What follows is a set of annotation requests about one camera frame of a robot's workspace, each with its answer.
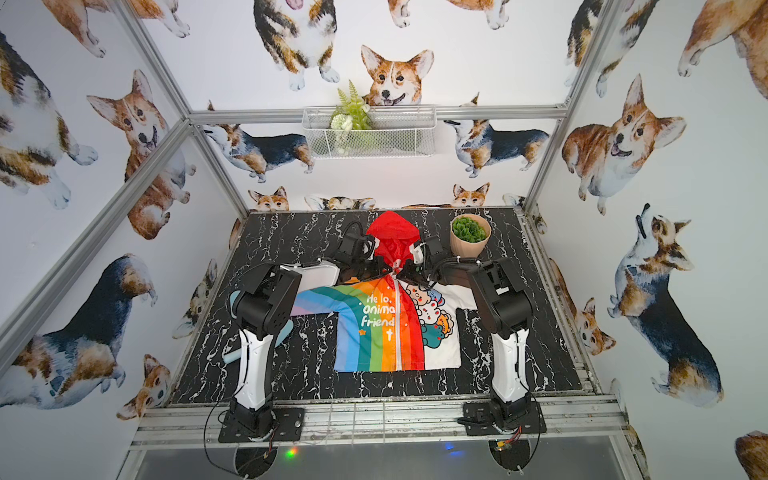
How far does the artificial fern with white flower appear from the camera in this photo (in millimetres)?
832

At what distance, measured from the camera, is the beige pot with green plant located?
996 millimetres

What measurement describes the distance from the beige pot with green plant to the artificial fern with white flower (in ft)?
1.41
